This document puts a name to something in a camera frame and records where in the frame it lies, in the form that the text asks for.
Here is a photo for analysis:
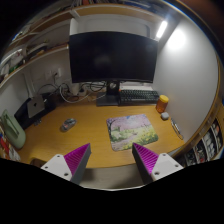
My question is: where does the wristwatch with dark strap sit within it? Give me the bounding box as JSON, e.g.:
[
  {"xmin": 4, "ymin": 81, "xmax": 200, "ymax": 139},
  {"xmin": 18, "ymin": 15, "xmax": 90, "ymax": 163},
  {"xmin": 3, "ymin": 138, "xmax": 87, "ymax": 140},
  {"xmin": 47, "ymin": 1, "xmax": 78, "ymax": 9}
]
[{"xmin": 171, "ymin": 118, "xmax": 184, "ymax": 140}]

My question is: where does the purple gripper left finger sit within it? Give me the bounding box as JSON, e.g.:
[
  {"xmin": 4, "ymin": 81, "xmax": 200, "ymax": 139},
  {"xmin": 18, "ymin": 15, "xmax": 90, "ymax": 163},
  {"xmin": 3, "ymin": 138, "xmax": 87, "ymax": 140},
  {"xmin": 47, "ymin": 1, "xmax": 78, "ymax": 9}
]
[{"xmin": 42, "ymin": 144, "xmax": 91, "ymax": 185}]

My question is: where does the orange pill bottle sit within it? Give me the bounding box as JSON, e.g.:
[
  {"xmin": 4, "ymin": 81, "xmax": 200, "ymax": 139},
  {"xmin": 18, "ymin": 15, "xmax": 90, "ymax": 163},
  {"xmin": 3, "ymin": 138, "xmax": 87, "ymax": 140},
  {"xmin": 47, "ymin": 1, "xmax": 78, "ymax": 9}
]
[{"xmin": 156, "ymin": 95, "xmax": 169, "ymax": 113}]

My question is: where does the white charging cable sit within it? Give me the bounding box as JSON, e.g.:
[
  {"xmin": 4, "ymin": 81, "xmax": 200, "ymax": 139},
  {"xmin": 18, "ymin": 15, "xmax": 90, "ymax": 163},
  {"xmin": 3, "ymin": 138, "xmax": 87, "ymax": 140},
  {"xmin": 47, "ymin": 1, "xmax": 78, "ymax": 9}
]
[{"xmin": 59, "ymin": 83, "xmax": 98, "ymax": 104}]

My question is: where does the black mechanical keyboard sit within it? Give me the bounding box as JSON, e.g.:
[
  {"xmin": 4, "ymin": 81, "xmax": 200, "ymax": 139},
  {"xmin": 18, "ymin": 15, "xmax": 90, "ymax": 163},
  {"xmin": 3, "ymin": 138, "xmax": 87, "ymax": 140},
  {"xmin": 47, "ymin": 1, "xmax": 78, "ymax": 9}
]
[{"xmin": 119, "ymin": 90, "xmax": 159, "ymax": 105}]

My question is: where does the black computer monitor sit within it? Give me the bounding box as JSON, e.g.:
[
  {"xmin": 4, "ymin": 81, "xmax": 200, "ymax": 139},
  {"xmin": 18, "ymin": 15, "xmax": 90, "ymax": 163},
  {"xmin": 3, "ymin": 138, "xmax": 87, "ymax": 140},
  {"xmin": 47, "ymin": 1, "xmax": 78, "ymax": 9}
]
[{"xmin": 69, "ymin": 31, "xmax": 158, "ymax": 106}]

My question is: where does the green handbag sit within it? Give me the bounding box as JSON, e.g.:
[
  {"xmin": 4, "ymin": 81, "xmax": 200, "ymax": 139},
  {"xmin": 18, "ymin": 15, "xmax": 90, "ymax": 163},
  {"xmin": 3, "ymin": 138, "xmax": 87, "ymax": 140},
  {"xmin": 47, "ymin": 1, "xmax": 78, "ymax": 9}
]
[{"xmin": 1, "ymin": 110, "xmax": 26, "ymax": 149}]

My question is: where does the white LED light bar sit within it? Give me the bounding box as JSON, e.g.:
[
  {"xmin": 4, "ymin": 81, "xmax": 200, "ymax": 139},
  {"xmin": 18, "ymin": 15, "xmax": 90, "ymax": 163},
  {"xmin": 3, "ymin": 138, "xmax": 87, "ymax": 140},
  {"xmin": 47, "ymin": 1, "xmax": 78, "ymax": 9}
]
[{"xmin": 156, "ymin": 21, "xmax": 168, "ymax": 39}]

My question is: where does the wooden wall shelf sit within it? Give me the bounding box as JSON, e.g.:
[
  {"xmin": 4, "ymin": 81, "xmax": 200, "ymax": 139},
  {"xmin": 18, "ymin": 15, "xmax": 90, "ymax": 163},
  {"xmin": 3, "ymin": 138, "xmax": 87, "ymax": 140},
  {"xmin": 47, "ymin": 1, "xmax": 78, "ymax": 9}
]
[{"xmin": 0, "ymin": 0, "xmax": 164, "ymax": 88}]

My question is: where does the grey computer mouse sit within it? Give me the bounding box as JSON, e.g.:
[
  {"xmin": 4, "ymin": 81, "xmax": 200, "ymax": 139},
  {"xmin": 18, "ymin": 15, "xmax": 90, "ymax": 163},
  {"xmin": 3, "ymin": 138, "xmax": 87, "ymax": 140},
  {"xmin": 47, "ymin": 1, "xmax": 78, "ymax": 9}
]
[{"xmin": 61, "ymin": 118, "xmax": 77, "ymax": 132}]

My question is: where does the floral landscape mouse pad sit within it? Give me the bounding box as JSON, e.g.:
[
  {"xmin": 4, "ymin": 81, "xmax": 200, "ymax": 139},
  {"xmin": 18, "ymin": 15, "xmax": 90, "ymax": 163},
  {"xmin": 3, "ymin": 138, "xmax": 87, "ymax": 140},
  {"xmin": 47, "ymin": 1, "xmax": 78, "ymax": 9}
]
[{"xmin": 106, "ymin": 114, "xmax": 158, "ymax": 151}]

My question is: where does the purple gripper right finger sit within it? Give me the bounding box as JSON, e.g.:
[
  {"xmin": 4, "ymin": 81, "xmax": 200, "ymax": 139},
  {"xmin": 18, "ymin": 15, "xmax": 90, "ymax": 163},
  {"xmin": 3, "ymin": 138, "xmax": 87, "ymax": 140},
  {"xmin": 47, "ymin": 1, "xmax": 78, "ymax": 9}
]
[{"xmin": 132, "ymin": 143, "xmax": 182, "ymax": 184}]

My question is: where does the small grey earbuds case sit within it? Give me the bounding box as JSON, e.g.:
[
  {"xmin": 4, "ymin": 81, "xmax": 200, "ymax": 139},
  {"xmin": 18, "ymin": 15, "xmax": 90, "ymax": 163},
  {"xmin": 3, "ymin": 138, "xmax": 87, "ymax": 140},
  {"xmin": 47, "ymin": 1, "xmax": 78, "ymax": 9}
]
[{"xmin": 161, "ymin": 112, "xmax": 169, "ymax": 121}]

